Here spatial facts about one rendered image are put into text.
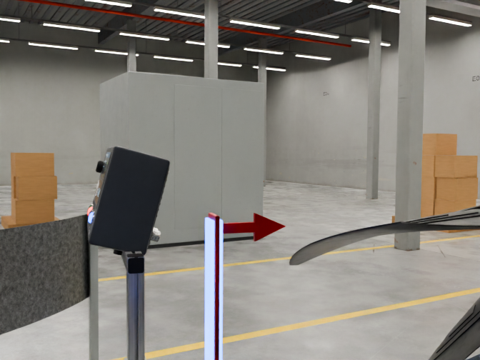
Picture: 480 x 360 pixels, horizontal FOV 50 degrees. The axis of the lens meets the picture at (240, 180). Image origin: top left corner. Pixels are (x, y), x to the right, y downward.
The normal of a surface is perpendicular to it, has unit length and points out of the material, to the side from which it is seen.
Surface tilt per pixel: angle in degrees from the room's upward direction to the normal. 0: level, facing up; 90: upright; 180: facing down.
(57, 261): 90
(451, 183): 90
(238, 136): 90
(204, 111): 90
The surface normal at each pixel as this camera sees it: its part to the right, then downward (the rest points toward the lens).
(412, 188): 0.50, 0.05
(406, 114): -0.87, 0.02
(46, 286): 0.94, 0.03
